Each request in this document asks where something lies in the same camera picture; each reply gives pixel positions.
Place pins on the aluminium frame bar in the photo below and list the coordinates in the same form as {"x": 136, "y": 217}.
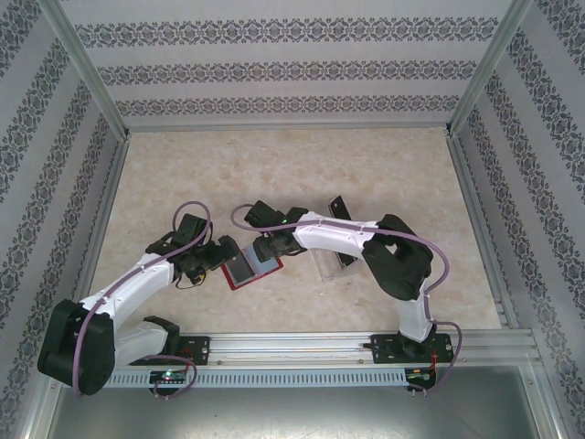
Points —
{"x": 542, "y": 402}
{"x": 35, "y": 418}

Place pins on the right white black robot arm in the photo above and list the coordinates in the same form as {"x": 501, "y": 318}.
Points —
{"x": 329, "y": 240}

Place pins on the red leather card holder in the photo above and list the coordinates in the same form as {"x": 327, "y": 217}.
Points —
{"x": 265, "y": 265}

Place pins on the black VIP card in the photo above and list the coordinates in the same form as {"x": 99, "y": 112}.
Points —
{"x": 346, "y": 260}
{"x": 337, "y": 209}
{"x": 240, "y": 270}

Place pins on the aluminium side rail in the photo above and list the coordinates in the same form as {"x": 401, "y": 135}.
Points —
{"x": 475, "y": 206}
{"x": 104, "y": 206}

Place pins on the aluminium frame post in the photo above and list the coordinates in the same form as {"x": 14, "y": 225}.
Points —
{"x": 87, "y": 68}
{"x": 486, "y": 68}

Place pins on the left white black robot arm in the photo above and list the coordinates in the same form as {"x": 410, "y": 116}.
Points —
{"x": 137, "y": 285}

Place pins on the clear acrylic card stand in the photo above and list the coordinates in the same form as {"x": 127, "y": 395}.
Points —
{"x": 326, "y": 270}

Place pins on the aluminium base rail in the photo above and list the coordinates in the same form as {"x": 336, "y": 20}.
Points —
{"x": 292, "y": 347}

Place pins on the aluminium thin edge strip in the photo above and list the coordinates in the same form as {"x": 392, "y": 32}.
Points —
{"x": 292, "y": 130}

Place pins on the grey metal panel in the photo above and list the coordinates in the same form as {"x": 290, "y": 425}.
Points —
{"x": 292, "y": 416}

